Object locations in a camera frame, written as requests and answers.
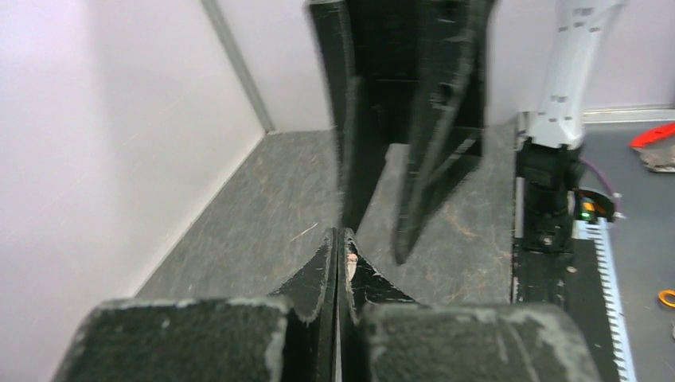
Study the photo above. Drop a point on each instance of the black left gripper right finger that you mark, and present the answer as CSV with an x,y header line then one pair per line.
x,y
388,336

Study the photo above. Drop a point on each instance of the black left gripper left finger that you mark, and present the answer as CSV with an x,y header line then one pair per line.
x,y
287,335

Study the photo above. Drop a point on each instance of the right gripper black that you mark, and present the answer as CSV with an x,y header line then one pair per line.
x,y
409,72

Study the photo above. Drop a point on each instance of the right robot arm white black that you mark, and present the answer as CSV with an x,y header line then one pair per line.
x,y
549,158

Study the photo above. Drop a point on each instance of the aluminium corner profile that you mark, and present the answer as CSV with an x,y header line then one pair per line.
x,y
227,40

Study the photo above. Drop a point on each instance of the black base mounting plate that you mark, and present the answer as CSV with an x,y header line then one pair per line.
x,y
539,277

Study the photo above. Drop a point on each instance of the orange carabiner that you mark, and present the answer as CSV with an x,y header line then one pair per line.
x,y
667,298

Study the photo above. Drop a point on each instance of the white toothed cable duct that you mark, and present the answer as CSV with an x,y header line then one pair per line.
x,y
594,300

